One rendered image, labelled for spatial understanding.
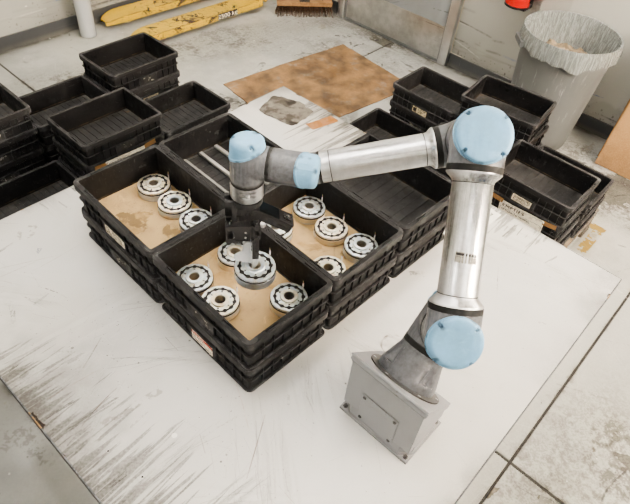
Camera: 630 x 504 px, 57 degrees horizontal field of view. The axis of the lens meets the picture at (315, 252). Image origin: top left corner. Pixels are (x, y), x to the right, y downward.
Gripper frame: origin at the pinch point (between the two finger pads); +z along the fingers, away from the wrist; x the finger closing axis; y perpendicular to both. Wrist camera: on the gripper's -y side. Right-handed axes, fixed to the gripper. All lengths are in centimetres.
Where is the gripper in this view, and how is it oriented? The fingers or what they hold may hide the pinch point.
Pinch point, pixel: (255, 257)
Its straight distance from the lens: 145.0
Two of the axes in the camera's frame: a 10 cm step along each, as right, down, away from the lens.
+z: -0.8, 7.1, 7.0
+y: -9.9, 0.3, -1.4
